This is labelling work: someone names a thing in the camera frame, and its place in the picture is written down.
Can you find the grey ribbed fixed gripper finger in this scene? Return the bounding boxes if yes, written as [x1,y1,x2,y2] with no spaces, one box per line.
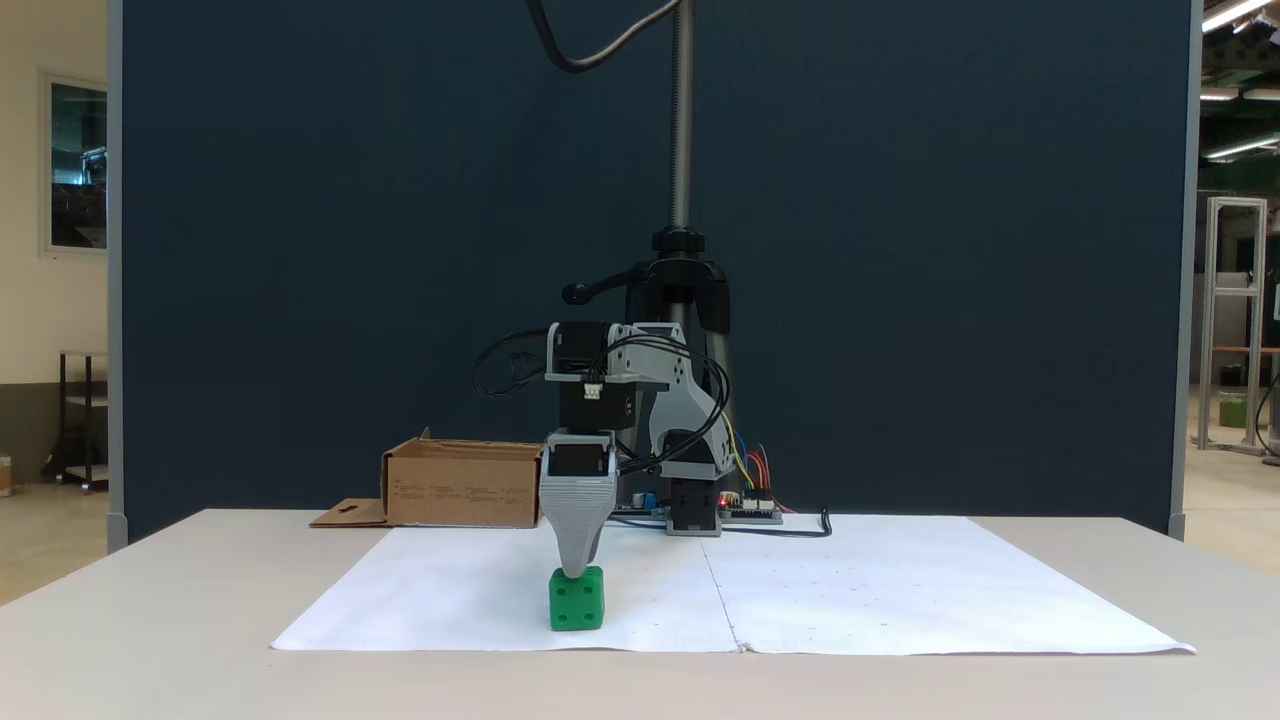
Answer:
[540,476,618,580]

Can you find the green die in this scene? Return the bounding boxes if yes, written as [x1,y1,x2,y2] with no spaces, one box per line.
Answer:
[549,567,605,632]

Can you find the blue circuit board with capacitors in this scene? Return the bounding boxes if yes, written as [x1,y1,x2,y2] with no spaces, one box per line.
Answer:
[610,488,665,522]

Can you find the brown cardboard box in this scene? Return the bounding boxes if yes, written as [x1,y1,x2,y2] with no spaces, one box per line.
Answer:
[310,428,554,529]

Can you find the white paper sheet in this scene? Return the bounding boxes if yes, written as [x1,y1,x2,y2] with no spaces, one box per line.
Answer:
[270,525,743,653]
[703,515,1197,657]

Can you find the dark blue partition panel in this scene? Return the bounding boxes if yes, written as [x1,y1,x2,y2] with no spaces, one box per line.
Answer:
[107,0,1202,549]

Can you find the black tripod with metal pole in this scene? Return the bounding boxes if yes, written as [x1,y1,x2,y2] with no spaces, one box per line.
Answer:
[562,0,736,501]

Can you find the dark shelf cart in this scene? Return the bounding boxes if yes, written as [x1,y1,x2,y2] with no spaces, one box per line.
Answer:
[42,349,109,494]

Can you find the black servo wire loop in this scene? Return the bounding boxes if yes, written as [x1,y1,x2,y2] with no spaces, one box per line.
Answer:
[471,328,553,400]
[600,335,733,479]

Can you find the circuit board with jumper wires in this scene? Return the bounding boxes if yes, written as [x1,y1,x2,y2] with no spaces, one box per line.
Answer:
[718,493,785,525]

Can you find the coloured jumper wires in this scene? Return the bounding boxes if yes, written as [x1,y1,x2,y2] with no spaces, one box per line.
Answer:
[728,410,793,513]

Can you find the black power cable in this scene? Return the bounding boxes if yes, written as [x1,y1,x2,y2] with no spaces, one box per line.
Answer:
[720,508,834,540]

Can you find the thick grey hanging cable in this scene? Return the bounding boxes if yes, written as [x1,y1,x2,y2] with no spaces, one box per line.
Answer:
[527,0,683,74]

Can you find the framed wall window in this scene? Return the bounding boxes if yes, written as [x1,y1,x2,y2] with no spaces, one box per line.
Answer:
[40,70,109,259]

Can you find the aluminium frame rack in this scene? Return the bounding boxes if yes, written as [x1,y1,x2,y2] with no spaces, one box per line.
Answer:
[1196,196,1271,456]

